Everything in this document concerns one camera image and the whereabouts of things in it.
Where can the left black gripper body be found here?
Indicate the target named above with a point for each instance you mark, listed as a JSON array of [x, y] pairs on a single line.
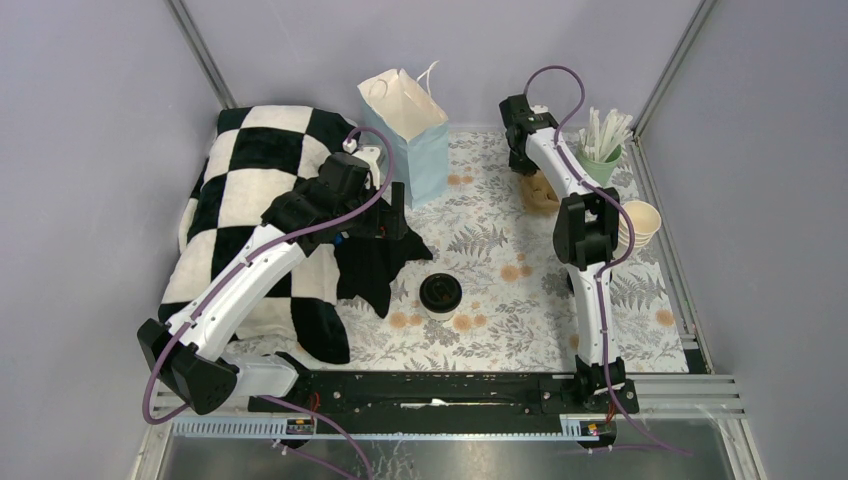
[[375, 223]]

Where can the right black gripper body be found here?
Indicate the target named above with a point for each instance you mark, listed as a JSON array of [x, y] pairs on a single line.
[[519, 163]]

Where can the brown cardboard cup carrier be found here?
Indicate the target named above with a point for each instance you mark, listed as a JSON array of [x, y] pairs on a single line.
[[538, 196]]

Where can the black plastic cup lid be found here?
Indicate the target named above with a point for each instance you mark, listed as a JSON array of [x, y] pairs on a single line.
[[440, 293]]

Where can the white paper coffee cup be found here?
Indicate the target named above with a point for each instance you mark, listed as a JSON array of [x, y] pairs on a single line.
[[439, 316]]

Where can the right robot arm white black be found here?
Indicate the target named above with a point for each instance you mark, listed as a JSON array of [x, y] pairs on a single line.
[[585, 237]]

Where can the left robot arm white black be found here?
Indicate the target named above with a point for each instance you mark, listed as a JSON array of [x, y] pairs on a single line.
[[352, 194]]

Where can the black t-shirt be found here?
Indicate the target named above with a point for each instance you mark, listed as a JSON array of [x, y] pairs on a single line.
[[368, 267]]

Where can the light blue paper bag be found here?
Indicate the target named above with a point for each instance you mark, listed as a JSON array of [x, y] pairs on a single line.
[[403, 109]]

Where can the white wrapped straws bundle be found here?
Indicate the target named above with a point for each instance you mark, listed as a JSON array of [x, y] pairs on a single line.
[[600, 141]]

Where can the green straw holder cup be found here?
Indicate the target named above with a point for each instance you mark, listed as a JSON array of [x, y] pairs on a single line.
[[599, 169]]

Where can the floral patterned table mat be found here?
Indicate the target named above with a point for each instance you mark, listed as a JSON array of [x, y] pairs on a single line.
[[516, 313]]

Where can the black white checkered blanket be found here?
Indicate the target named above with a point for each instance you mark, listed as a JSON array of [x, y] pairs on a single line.
[[259, 153]]

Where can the stack of white paper cups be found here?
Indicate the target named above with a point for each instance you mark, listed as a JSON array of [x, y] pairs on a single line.
[[646, 221]]

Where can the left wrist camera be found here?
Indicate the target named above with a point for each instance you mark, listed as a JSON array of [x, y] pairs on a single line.
[[373, 156]]

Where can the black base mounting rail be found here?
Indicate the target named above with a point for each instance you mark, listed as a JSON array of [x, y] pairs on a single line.
[[446, 403]]

